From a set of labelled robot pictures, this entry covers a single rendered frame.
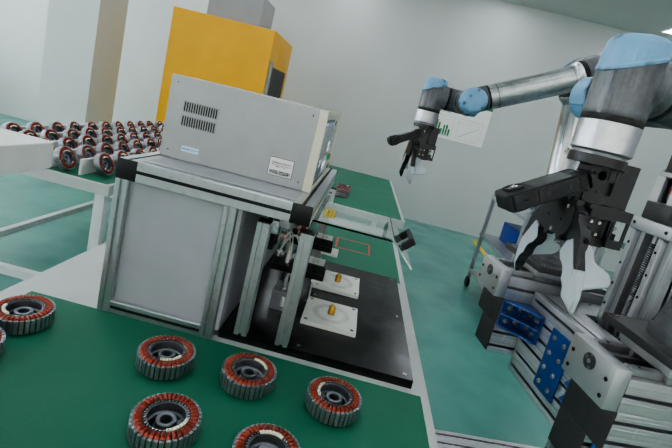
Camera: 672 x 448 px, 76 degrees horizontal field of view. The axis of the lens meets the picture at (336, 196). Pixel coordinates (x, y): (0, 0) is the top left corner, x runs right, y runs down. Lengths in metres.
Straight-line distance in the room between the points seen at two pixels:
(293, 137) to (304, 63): 5.52
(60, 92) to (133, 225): 4.07
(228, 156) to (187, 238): 0.22
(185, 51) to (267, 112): 4.00
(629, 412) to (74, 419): 1.00
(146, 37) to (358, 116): 3.36
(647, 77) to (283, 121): 0.72
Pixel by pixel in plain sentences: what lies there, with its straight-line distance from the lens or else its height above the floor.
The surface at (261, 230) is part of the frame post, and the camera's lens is 0.98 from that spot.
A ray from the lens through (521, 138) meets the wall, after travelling 6.80.
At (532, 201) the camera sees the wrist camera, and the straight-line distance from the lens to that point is 0.61.
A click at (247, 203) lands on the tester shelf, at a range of 0.95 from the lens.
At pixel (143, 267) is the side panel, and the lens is 1.10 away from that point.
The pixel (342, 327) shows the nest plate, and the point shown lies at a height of 0.78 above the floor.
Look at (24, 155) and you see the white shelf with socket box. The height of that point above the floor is 1.19.
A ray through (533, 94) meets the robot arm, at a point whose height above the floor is 1.51.
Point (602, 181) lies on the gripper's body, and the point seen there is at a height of 1.32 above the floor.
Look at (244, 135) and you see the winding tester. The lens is 1.07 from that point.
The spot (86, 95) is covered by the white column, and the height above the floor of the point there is 0.87.
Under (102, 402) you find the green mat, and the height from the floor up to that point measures 0.75.
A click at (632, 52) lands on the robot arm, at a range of 0.66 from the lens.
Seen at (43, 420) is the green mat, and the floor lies 0.75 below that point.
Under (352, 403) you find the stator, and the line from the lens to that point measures 0.93.
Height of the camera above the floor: 1.33
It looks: 11 degrees down
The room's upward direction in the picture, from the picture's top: 14 degrees clockwise
